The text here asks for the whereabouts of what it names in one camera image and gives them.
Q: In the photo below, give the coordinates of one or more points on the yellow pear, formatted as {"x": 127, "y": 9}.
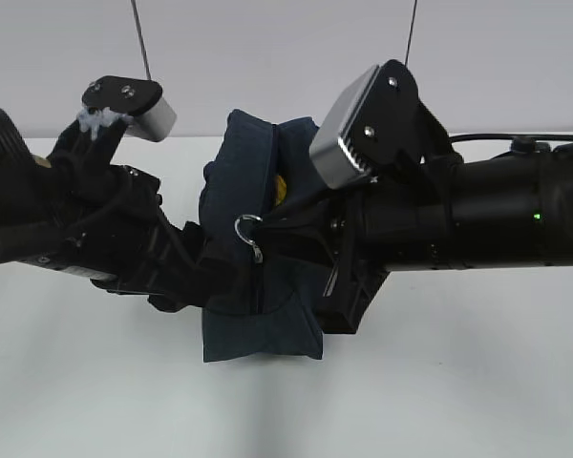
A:
{"x": 281, "y": 190}

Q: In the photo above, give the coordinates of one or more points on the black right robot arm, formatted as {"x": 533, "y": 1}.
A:
{"x": 509, "y": 211}

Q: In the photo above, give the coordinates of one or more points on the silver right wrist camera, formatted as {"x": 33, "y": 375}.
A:
{"x": 378, "y": 127}

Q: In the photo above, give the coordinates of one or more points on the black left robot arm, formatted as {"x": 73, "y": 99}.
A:
{"x": 81, "y": 148}

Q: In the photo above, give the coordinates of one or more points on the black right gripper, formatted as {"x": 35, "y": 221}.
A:
{"x": 383, "y": 228}

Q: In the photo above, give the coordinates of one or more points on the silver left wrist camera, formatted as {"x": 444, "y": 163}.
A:
{"x": 139, "y": 102}

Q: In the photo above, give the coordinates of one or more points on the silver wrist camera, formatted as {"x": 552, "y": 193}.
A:
{"x": 378, "y": 127}
{"x": 139, "y": 102}

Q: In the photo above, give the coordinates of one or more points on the navy blue lunch bag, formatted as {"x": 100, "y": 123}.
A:
{"x": 270, "y": 309}

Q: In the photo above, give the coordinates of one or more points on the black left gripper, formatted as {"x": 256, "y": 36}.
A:
{"x": 109, "y": 228}

